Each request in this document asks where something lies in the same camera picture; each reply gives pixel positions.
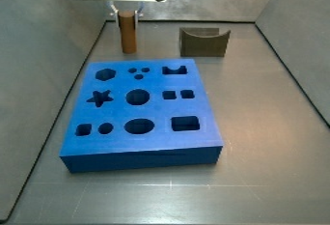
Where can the brown cylinder peg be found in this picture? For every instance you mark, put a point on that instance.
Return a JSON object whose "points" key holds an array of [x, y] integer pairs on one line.
{"points": [[127, 31]]}

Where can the blue foam shape board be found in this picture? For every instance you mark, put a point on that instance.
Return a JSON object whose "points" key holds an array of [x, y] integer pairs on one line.
{"points": [[142, 116]]}

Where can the dark grey curved block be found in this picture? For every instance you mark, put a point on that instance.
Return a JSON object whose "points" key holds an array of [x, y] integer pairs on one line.
{"points": [[203, 42]]}

